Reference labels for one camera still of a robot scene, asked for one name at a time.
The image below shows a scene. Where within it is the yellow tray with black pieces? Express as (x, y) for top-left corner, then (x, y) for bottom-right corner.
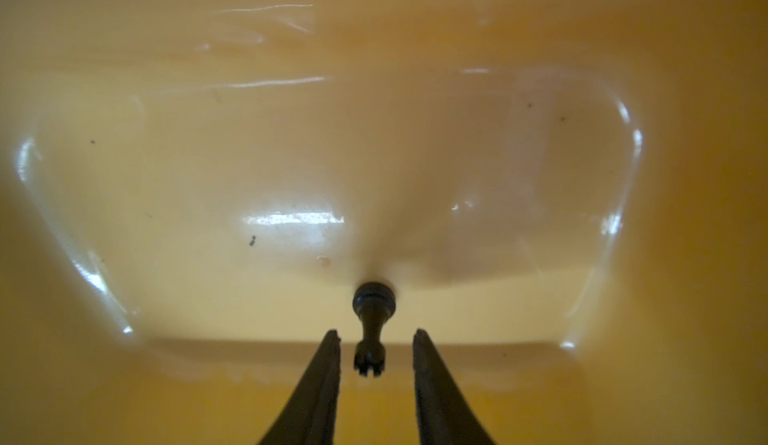
(1, 0), (767, 444)

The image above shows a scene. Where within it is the black rook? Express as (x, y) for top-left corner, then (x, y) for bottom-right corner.
(352, 282), (396, 377)

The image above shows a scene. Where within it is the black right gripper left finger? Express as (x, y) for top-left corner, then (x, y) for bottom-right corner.
(259, 330), (341, 444)

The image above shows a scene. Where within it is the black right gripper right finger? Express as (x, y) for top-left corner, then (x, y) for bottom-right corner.
(412, 329), (494, 444)

